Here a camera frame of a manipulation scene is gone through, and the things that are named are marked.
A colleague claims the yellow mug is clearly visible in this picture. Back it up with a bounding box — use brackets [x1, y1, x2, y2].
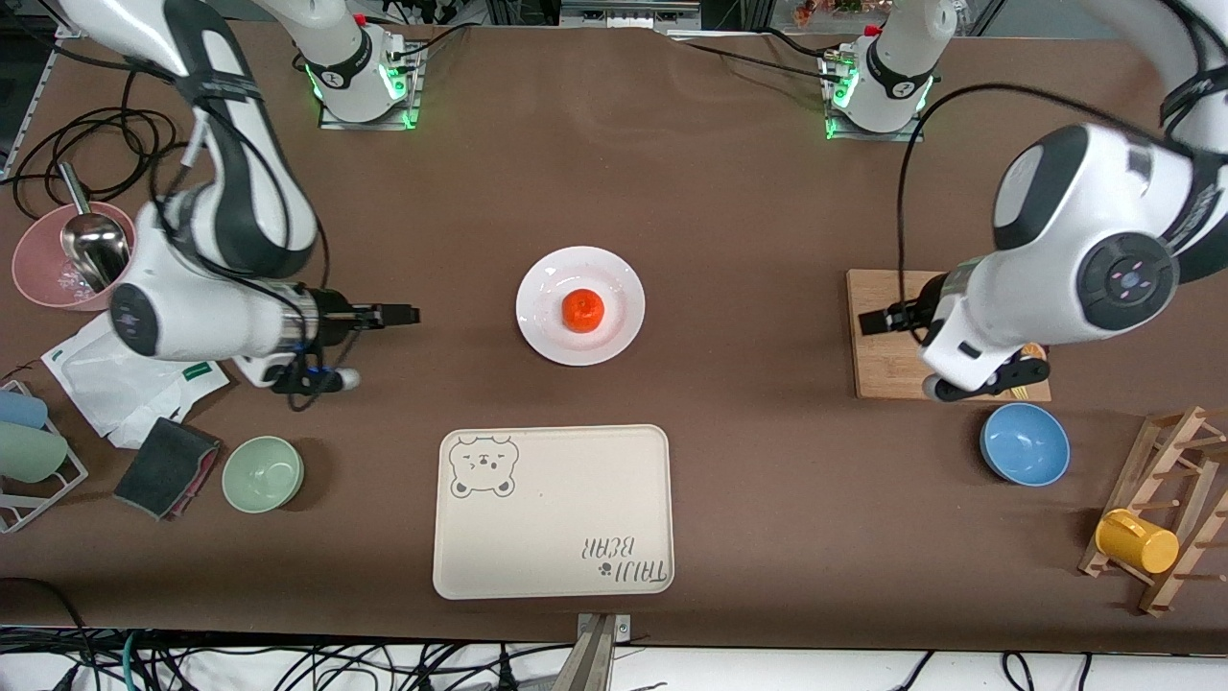
[1095, 509, 1180, 575]

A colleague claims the black left base cable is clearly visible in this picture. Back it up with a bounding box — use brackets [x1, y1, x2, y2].
[672, 27, 845, 80]

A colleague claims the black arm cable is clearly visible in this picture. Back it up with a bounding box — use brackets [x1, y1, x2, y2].
[895, 82, 1167, 348]
[153, 106, 333, 414]

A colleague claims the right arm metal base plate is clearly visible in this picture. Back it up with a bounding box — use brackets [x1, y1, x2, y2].
[319, 43, 424, 131]

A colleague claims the dark grey sponge cloth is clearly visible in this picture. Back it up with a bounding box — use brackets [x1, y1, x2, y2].
[113, 417, 224, 521]

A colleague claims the white round plate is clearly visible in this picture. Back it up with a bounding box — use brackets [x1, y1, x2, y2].
[515, 246, 647, 368]

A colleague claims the pale green bowl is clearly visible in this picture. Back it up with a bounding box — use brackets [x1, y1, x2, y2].
[222, 436, 305, 514]

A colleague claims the metal scoop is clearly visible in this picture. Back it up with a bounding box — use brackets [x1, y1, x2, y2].
[58, 161, 130, 291]

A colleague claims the pink bowl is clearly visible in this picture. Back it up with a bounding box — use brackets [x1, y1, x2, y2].
[12, 202, 137, 311]

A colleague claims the black looped floor cable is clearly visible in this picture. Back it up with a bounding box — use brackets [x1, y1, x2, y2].
[0, 576, 92, 691]

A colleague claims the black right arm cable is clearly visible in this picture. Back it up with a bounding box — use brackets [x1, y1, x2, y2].
[153, 106, 333, 414]

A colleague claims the aluminium edge profile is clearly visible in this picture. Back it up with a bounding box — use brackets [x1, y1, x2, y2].
[0, 24, 78, 183]

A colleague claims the blue bowl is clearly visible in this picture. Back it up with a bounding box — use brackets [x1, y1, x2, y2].
[980, 402, 1072, 488]

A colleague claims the coiled black table cable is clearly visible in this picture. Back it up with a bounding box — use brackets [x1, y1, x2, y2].
[10, 67, 183, 222]

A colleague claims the wooden cutting board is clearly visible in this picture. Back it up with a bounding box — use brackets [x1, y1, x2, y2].
[846, 269, 1052, 402]

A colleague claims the beige bear print tray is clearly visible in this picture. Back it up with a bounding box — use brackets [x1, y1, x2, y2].
[433, 424, 675, 601]

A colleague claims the wooden mug rack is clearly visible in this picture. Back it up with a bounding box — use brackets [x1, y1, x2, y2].
[1078, 405, 1228, 617]

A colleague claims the pale blue cup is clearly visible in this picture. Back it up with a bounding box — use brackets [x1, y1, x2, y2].
[0, 391, 49, 430]

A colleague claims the pale green cup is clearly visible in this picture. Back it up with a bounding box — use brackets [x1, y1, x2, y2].
[0, 422, 70, 484]

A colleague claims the white plastic bag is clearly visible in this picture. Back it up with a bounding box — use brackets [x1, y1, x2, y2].
[40, 312, 231, 450]

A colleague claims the orange mandarin fruit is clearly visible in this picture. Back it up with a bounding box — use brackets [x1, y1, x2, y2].
[561, 288, 605, 334]

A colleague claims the black right base cable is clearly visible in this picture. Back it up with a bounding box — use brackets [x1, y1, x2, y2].
[389, 24, 471, 60]

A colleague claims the white wire cup rack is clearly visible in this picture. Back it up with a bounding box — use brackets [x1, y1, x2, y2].
[0, 379, 89, 535]

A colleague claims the black base cable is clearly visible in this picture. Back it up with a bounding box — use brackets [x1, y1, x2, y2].
[389, 24, 471, 60]
[672, 27, 845, 80]

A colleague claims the aluminium frame bar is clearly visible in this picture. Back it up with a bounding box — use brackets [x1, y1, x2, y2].
[559, 0, 701, 30]

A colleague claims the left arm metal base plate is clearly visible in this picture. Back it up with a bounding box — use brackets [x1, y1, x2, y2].
[820, 48, 927, 143]

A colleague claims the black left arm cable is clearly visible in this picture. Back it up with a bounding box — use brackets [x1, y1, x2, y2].
[895, 82, 1167, 348]

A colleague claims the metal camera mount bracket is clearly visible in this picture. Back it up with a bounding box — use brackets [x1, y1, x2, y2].
[561, 612, 634, 691]

